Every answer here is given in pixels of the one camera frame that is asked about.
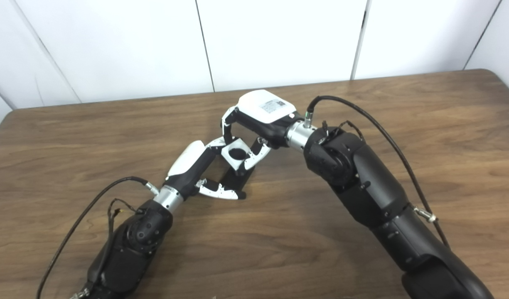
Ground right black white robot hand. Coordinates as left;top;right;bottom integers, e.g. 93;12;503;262
221;89;304;171

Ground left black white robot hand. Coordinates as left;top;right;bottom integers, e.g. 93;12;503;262
165;137;247;201

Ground white square piece with hole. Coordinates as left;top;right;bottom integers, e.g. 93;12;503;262
221;139;252;172

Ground black peg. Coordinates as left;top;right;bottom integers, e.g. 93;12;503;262
218;147;256;196

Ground right arm thin wires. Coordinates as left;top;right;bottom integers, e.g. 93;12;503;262
320;120;365;142

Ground arm thin wires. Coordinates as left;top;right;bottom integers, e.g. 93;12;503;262
107;198;141;243
320;120;365;142

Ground left arm thin wires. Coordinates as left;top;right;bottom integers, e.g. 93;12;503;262
107;198;141;243

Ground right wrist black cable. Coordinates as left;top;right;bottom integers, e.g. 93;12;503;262
304;95;450;248

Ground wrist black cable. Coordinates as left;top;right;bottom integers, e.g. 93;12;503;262
304;95;450;248
36;176;160;299

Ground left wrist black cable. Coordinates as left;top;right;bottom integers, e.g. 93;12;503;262
36;176;160;299

